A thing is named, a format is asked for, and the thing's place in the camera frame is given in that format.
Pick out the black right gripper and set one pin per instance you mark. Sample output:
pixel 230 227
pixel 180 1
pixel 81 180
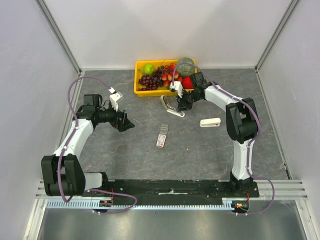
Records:
pixel 181 103

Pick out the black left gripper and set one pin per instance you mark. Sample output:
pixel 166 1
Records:
pixel 123 124

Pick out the green white stapler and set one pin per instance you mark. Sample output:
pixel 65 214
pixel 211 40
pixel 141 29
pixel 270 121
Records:
pixel 170 109

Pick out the white rectangular case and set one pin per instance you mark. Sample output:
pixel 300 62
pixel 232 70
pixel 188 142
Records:
pixel 210 122

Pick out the red white staple box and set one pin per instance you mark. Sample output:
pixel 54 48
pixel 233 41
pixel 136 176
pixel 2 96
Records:
pixel 164 128

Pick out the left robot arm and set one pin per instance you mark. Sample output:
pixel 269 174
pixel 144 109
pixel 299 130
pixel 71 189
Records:
pixel 62 172

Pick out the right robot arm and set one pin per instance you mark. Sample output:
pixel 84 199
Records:
pixel 242 125

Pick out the yellow plastic tray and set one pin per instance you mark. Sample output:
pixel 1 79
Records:
pixel 161 91

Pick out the red strawberry cluster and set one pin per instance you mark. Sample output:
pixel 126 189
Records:
pixel 167 74

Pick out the green netted melon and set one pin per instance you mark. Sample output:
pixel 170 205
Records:
pixel 185 67

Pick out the dark purple grape bunch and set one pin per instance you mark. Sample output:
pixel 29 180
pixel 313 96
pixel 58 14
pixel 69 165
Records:
pixel 150 82

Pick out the green pear fruit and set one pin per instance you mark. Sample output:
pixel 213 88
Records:
pixel 147 69

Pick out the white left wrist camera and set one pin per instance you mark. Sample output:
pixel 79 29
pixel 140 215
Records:
pixel 114 98

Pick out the grey slotted cable duct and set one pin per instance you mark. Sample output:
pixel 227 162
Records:
pixel 223 204

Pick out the aluminium frame rail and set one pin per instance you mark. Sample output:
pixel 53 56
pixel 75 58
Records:
pixel 279 189

